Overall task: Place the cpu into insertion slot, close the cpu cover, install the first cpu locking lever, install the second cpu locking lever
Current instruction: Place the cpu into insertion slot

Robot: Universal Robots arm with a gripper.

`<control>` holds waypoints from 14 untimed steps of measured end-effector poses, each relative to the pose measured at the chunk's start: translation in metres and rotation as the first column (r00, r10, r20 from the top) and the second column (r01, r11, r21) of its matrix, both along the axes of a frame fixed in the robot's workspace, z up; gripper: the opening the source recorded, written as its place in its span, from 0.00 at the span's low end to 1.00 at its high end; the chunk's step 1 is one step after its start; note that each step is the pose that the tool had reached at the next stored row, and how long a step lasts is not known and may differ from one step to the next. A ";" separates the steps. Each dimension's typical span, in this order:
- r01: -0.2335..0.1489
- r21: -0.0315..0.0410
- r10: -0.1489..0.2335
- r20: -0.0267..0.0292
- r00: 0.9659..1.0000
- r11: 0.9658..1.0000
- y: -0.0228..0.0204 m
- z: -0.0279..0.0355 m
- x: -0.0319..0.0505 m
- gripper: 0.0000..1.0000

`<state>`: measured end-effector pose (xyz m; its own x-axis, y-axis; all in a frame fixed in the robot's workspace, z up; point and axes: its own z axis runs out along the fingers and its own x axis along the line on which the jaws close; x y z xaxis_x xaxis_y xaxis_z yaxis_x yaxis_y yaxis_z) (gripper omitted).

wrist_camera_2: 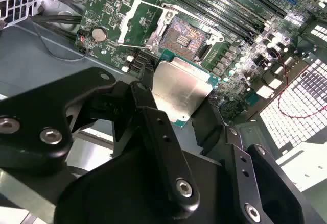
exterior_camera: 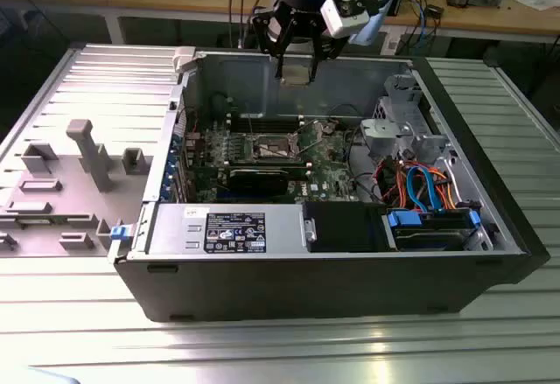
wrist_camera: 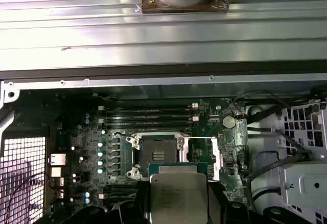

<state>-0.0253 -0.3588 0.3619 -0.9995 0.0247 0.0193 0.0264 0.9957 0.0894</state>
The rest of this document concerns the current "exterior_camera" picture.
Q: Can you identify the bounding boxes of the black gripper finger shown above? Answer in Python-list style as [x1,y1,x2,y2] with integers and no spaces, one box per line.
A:
[251,5,293,81]
[301,11,349,83]

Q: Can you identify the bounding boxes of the CPU silver square plate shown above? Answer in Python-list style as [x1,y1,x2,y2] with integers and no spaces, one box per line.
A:
[281,66,314,86]

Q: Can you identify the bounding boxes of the RAM slot white clips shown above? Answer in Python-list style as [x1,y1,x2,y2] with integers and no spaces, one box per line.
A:
[226,122,305,129]
[226,111,305,119]
[225,162,310,168]

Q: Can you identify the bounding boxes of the RAM slot black clips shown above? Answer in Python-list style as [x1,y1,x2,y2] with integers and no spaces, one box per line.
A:
[226,127,305,135]
[225,158,310,164]
[226,116,305,124]

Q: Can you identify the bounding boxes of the CPU socket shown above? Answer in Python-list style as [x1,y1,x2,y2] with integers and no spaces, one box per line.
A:
[247,132,302,161]

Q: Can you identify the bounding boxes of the metal drive cage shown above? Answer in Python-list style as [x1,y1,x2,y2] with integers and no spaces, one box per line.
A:
[371,72,454,164]

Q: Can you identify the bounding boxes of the green motherboard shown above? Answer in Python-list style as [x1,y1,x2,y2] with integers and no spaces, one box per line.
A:
[181,112,367,205]

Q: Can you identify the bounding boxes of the black graphics card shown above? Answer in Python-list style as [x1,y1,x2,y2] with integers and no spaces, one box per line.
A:
[227,166,291,198]

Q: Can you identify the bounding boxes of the hard disk in blue carrier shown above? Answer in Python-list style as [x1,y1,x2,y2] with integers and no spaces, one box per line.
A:
[384,208,482,252]

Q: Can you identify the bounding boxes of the white paper sheets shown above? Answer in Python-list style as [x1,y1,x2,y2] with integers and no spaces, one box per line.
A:
[509,0,560,11]

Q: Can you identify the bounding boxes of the silver power supply unit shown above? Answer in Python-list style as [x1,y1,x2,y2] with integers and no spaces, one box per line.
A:
[148,203,307,256]

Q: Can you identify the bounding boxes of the black open PC case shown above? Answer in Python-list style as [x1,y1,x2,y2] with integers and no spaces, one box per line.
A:
[107,45,551,324]

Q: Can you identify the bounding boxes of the grey parts rack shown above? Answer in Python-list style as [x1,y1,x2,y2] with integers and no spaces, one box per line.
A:
[0,118,155,259]

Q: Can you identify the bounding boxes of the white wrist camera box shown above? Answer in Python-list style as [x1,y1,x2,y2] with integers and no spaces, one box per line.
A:
[319,0,371,38]

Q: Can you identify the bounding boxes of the black hanging cable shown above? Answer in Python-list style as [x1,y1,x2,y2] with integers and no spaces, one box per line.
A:
[238,0,247,48]
[227,0,240,48]

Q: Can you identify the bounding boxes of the blue bench cable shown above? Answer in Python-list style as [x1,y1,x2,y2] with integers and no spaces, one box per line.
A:
[410,0,432,51]

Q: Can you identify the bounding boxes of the silver metal bracket plate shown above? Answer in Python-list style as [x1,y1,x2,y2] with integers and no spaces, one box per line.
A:
[360,116,415,154]

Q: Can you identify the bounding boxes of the black looped cable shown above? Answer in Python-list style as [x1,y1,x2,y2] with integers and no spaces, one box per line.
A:
[345,128,382,204]

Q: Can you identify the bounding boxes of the blue wire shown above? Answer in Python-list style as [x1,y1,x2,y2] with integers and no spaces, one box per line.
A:
[405,165,444,215]

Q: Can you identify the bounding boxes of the orange wire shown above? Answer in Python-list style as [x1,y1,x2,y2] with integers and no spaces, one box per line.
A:
[393,163,460,211]

